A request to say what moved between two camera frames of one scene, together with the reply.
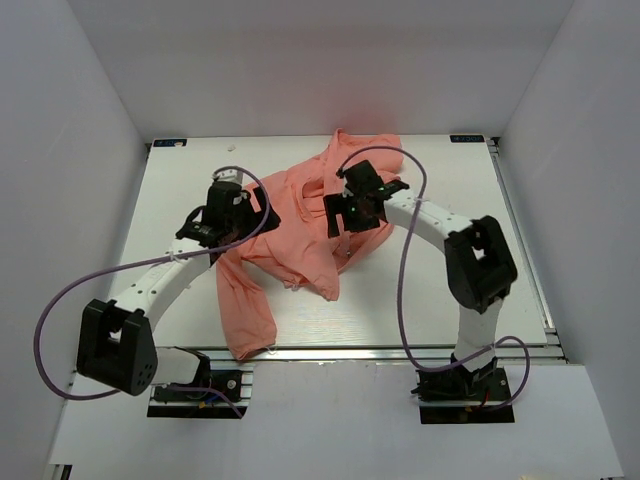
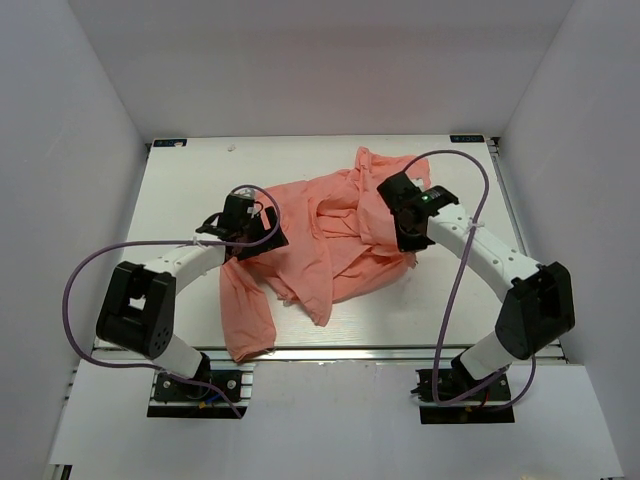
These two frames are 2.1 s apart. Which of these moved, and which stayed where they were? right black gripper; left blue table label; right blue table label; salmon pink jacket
Moved: salmon pink jacket; right black gripper
Stayed: right blue table label; left blue table label
